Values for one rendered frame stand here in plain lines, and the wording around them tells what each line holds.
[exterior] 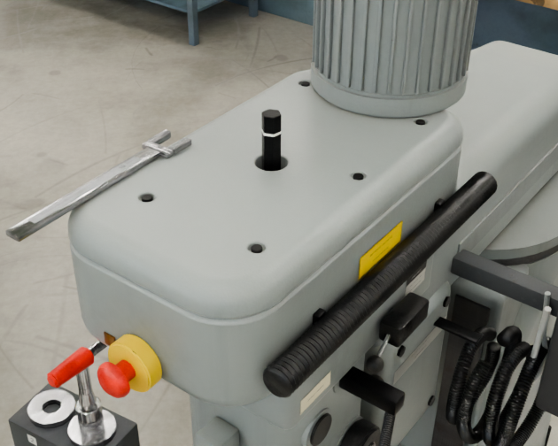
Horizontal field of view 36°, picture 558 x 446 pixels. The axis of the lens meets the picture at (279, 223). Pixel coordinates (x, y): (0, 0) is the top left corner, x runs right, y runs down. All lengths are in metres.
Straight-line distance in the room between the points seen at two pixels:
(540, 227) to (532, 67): 0.28
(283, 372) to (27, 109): 4.61
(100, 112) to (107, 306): 4.33
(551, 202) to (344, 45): 0.64
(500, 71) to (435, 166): 0.53
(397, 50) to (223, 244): 0.33
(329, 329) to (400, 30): 0.36
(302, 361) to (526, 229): 0.72
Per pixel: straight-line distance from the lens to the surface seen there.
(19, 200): 4.49
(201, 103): 5.25
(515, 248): 1.44
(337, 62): 1.05
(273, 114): 0.93
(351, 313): 0.89
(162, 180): 0.94
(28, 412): 1.75
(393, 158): 0.98
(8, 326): 3.73
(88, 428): 1.67
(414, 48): 1.03
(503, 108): 1.41
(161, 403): 3.29
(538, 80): 1.51
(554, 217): 1.53
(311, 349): 0.85
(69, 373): 0.99
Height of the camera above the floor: 2.39
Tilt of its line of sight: 35 degrees down
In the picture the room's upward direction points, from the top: straight up
